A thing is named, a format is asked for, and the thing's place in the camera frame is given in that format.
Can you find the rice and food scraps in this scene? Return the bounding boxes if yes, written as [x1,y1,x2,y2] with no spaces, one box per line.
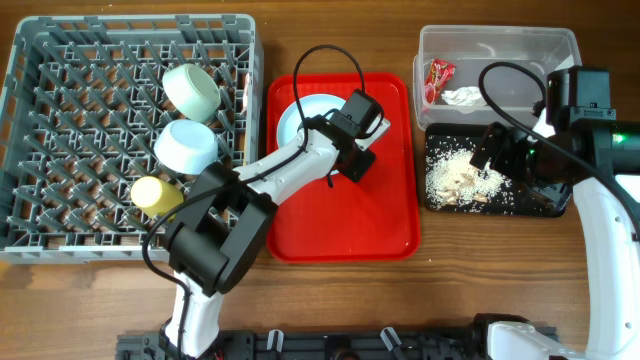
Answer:
[425,135,515,213]

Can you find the white tissue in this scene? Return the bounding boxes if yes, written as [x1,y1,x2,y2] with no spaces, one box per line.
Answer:
[441,86,487,107]

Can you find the large light blue plate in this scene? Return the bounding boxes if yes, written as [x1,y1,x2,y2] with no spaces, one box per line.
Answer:
[276,93,392,151]

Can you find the red snack wrapper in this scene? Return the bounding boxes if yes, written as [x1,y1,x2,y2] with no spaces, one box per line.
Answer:
[425,59,456,104]

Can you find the small light blue bowl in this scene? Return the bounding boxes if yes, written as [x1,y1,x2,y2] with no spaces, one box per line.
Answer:
[153,119,219,175]

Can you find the light green bowl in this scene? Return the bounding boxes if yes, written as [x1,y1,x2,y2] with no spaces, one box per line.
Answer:
[162,64,221,123]

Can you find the yellow cup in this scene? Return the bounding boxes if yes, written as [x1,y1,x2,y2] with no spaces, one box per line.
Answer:
[130,176,184,218]

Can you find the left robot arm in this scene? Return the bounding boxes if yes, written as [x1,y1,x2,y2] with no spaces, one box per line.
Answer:
[161,90,388,359]

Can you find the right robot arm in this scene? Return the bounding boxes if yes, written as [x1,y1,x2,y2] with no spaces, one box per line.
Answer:
[471,63,639,359]

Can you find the clear plastic waste bin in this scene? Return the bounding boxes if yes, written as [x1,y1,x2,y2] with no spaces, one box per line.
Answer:
[413,25,582,130]

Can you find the grey plastic dishwasher rack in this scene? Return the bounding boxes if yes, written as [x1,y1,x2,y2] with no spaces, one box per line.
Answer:
[1,14,264,264]

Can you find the black rectangular tray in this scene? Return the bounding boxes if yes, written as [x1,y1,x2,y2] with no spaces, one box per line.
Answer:
[425,123,571,218]

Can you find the red plastic serving tray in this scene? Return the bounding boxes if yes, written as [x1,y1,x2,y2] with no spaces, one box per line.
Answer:
[266,72,421,263]

